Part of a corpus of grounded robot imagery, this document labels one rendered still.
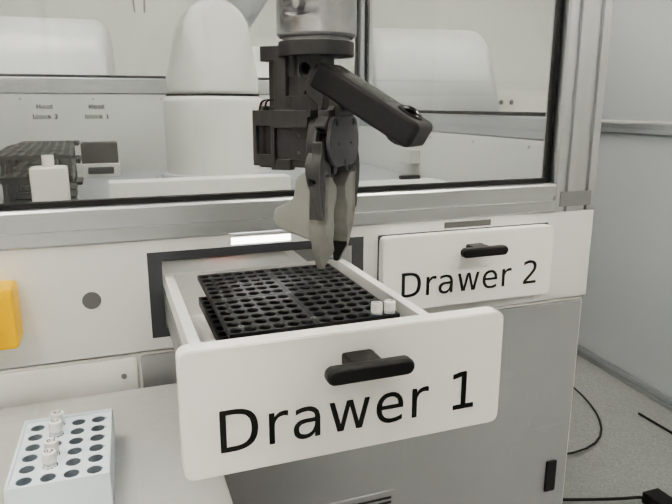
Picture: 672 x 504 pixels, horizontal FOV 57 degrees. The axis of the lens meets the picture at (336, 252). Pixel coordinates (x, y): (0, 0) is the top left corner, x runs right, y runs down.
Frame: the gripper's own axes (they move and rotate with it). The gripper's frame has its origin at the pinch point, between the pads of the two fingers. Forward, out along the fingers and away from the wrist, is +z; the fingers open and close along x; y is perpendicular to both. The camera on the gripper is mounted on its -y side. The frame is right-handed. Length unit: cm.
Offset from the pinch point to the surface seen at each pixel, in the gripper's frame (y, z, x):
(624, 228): -33, 33, -217
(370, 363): -8.4, 5.5, 12.6
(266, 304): 8.6, 6.9, -0.8
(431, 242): -2.0, 4.8, -29.9
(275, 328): 3.8, 6.7, 5.9
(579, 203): -21, 1, -50
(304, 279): 9.2, 6.8, -11.3
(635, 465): -41, 96, -143
